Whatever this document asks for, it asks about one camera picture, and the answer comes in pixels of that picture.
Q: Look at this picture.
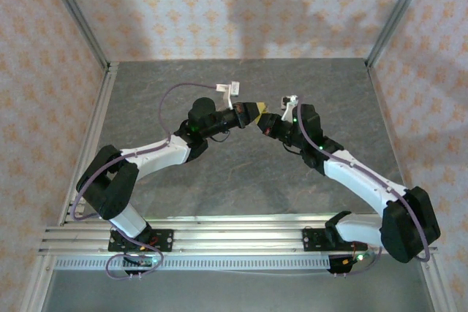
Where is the small circuit board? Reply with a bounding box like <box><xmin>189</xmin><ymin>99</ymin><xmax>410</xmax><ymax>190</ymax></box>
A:
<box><xmin>123</xmin><ymin>254</ymin><xmax>156</xmax><ymax>267</ymax></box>
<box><xmin>341</xmin><ymin>251</ymin><xmax>377</xmax><ymax>266</ymax></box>

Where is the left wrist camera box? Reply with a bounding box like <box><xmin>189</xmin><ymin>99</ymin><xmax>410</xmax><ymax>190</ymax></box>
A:
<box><xmin>216</xmin><ymin>81</ymin><xmax>241</xmax><ymax>111</ymax></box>

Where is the aluminium table side rail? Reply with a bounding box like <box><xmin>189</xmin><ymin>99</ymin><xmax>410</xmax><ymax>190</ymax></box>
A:
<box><xmin>367</xmin><ymin>65</ymin><xmax>410</xmax><ymax>196</ymax></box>
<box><xmin>58</xmin><ymin>63</ymin><xmax>120</xmax><ymax>225</ymax></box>

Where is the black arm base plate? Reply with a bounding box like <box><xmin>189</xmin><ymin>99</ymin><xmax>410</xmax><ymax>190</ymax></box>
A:
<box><xmin>302</xmin><ymin>227</ymin><xmax>369</xmax><ymax>254</ymax></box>
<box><xmin>107</xmin><ymin>229</ymin><xmax>175</xmax><ymax>254</ymax></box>

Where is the aluminium mounting rail beam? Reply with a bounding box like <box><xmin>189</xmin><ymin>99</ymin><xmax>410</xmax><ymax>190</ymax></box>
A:
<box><xmin>38</xmin><ymin>216</ymin><xmax>439</xmax><ymax>254</ymax></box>

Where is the white slotted cable duct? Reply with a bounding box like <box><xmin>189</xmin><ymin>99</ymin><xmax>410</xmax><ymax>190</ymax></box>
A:
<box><xmin>53</xmin><ymin>256</ymin><xmax>332</xmax><ymax>272</ymax></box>

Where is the aluminium frame post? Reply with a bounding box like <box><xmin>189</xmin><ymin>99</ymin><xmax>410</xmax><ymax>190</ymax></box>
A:
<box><xmin>365</xmin><ymin>0</ymin><xmax>436</xmax><ymax>68</ymax></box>
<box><xmin>39</xmin><ymin>0</ymin><xmax>110</xmax><ymax>68</ymax></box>

